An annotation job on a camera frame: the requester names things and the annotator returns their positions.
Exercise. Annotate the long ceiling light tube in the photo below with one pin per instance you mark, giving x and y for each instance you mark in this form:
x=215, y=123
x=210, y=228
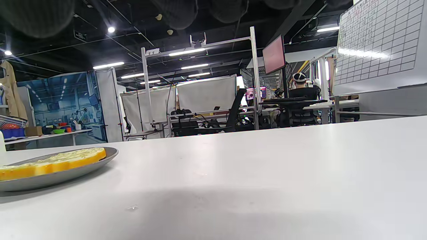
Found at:
x=186, y=52

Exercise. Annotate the white fabric screen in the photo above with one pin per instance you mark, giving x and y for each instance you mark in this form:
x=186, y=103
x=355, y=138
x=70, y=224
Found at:
x=146, y=106
x=206, y=95

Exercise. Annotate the aluminium frame rack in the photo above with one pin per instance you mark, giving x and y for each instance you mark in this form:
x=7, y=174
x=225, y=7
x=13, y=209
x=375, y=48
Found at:
x=255, y=83

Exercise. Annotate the beige hanging coat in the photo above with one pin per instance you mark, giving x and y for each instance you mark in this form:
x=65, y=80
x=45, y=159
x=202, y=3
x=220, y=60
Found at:
x=13, y=96

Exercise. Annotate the green bowl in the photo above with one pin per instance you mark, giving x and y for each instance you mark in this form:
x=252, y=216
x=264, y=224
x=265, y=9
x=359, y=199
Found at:
x=58, y=131

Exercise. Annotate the black computer monitor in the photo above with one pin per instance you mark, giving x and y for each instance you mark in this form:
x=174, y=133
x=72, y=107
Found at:
x=274, y=55

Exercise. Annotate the grey round plate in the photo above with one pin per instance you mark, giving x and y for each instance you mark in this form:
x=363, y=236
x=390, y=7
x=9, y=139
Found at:
x=66, y=176

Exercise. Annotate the brown cardboard box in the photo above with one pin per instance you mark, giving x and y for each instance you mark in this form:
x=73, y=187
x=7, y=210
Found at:
x=33, y=131

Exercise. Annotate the white narrow side panel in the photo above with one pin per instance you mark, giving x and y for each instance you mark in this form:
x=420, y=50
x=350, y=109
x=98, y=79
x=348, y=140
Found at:
x=110, y=106

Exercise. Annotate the blue plastic basket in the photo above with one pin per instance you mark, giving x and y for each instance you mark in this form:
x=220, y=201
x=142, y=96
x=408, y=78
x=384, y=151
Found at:
x=11, y=133

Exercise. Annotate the person's right hand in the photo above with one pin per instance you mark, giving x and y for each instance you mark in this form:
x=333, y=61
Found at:
x=33, y=16

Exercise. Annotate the yellow toast slice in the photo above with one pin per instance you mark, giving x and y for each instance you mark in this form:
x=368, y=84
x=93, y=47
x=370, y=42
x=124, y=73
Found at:
x=66, y=159

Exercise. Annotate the blue factory photo banner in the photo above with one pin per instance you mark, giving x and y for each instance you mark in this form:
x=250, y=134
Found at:
x=60, y=100

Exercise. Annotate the black high-back office chair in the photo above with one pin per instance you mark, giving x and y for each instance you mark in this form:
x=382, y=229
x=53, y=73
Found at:
x=235, y=110

